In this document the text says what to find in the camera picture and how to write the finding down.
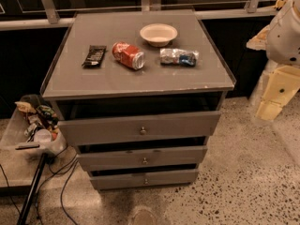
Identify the grey top drawer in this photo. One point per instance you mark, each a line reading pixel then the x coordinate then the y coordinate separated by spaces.
pixel 139 128

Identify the crumpled silver blue bag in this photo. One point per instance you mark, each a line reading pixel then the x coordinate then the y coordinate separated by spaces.
pixel 179 57

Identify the grey drawer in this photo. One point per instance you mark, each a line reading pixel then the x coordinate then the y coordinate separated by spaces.
pixel 139 128
pixel 147 179
pixel 142 158

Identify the grey bottom drawer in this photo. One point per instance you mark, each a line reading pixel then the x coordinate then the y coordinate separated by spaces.
pixel 147 179

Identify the black snack bar wrapper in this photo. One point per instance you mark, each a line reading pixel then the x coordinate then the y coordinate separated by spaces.
pixel 94 57

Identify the black pole stand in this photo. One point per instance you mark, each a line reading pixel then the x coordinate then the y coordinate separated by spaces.
pixel 32 190

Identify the red soda can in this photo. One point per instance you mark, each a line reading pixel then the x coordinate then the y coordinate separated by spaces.
pixel 128 55

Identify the clear plastic trash bin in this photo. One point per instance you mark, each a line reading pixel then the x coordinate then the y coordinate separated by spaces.
pixel 32 129

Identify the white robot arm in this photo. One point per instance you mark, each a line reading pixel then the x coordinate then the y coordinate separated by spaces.
pixel 282 47

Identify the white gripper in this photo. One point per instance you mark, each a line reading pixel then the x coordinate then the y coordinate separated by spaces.
pixel 283 37

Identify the grey drawer cabinet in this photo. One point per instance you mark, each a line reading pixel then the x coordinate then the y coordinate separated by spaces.
pixel 114 90

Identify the yellow clamp on railing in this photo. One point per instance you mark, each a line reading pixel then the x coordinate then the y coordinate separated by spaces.
pixel 280 4

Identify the white paper bowl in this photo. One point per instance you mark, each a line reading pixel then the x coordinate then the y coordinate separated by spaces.
pixel 158 34

